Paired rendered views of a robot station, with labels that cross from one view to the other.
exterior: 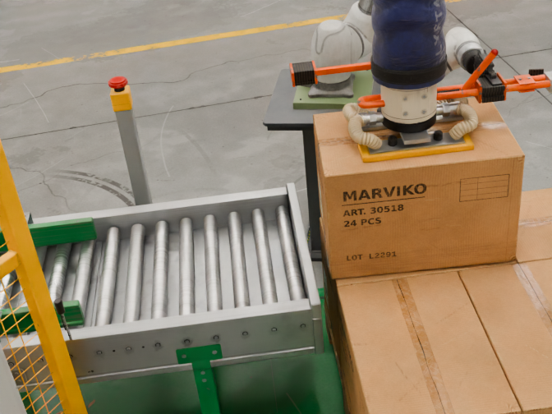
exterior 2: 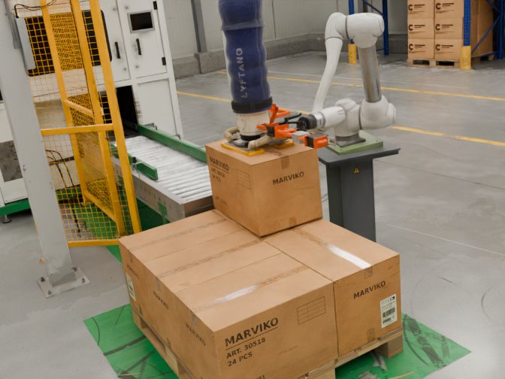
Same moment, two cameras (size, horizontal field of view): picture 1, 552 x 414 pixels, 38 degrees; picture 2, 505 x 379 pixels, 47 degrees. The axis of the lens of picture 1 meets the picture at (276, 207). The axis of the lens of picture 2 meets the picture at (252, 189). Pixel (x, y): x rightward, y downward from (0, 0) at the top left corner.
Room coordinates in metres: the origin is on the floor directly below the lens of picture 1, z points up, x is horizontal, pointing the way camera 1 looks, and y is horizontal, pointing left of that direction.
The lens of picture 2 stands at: (0.76, -3.26, 1.81)
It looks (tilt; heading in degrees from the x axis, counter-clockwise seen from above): 19 degrees down; 64
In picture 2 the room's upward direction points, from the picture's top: 7 degrees counter-clockwise
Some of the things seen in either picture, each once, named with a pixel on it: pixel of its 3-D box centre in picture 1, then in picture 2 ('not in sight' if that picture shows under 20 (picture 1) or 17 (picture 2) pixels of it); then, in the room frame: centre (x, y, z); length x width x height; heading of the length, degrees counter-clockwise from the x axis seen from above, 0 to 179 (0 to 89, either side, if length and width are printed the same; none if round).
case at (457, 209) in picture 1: (411, 186); (261, 179); (2.21, -0.46, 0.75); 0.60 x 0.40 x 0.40; 89
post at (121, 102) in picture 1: (144, 204); not in sight; (2.66, 0.52, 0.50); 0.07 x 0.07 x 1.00; 2
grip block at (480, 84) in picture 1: (489, 87); (277, 129); (2.21, -0.69, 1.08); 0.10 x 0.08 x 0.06; 1
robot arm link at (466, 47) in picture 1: (471, 57); (316, 120); (2.44, -0.70, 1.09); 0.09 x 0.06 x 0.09; 92
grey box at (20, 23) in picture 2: not in sight; (23, 43); (1.24, 0.63, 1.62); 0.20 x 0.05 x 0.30; 92
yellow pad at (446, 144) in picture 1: (415, 141); (241, 145); (2.11, -0.44, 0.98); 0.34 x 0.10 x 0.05; 91
